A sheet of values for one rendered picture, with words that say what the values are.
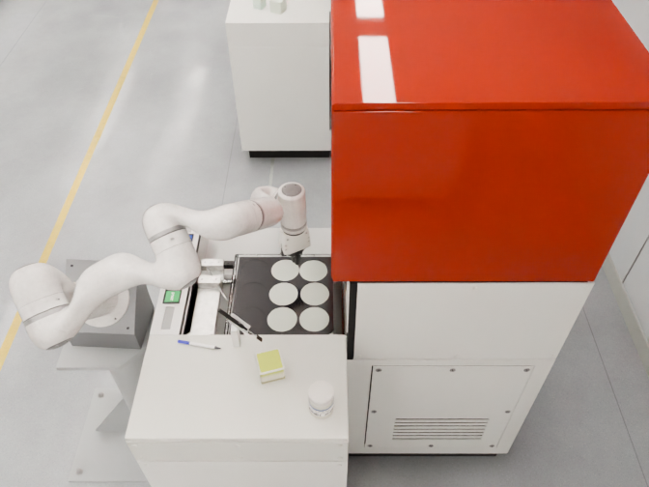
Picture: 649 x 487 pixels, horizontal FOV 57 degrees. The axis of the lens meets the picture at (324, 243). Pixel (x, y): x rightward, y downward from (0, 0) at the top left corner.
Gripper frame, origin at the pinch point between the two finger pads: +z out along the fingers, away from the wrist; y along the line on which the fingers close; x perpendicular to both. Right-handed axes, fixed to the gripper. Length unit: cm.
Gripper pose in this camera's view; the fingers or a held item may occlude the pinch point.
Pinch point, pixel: (296, 258)
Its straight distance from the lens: 205.4
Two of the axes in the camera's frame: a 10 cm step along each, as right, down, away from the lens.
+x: 4.5, 6.5, -6.1
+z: 0.1, 6.8, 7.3
